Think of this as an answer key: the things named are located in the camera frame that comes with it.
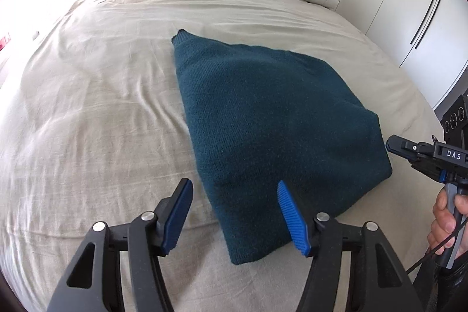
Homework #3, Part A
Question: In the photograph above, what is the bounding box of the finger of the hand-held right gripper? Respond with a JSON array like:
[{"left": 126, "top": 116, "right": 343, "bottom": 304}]
[{"left": 386, "top": 135, "right": 436, "bottom": 163}]

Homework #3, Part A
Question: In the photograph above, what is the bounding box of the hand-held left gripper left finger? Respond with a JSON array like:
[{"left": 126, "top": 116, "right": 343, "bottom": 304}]
[{"left": 46, "top": 178, "right": 194, "bottom": 312}]

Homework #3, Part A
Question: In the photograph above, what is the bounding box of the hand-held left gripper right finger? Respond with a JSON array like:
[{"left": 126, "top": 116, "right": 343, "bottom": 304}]
[{"left": 277, "top": 180, "right": 426, "bottom": 312}]

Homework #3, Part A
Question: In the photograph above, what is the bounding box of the teal knit sweater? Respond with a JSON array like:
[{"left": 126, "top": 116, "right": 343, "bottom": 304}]
[{"left": 171, "top": 29, "right": 393, "bottom": 266}]

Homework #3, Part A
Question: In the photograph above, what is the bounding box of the person's right hand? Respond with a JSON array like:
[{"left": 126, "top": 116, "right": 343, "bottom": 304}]
[{"left": 428, "top": 193, "right": 468, "bottom": 254}]

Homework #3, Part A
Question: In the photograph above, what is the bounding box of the person's dark clothing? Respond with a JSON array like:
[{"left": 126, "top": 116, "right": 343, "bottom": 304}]
[{"left": 411, "top": 254, "right": 468, "bottom": 312}]

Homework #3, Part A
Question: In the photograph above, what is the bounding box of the bed with beige sheet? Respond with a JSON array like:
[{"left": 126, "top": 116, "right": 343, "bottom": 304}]
[{"left": 0, "top": 0, "right": 445, "bottom": 312}]

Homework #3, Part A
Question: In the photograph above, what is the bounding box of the black cable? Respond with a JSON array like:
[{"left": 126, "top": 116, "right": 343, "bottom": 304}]
[{"left": 406, "top": 217, "right": 468, "bottom": 276}]

